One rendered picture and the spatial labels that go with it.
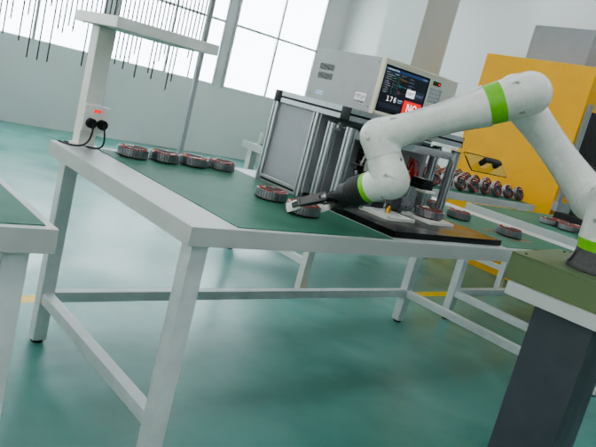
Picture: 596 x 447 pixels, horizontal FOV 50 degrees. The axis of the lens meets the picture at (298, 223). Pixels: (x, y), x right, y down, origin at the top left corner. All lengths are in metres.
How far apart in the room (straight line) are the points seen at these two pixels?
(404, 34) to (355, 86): 4.13
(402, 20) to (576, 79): 1.75
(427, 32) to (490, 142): 1.22
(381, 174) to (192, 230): 0.57
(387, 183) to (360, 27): 8.74
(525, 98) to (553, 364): 0.76
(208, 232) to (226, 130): 8.04
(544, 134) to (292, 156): 0.94
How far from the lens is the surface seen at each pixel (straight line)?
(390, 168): 1.82
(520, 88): 1.87
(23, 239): 1.31
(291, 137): 2.51
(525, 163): 6.12
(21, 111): 8.37
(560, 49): 6.49
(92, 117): 2.36
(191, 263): 1.64
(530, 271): 1.97
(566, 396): 2.03
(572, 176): 2.10
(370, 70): 2.45
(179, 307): 1.67
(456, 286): 4.15
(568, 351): 2.00
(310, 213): 2.03
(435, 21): 6.63
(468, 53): 9.04
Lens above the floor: 1.10
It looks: 11 degrees down
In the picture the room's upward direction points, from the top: 15 degrees clockwise
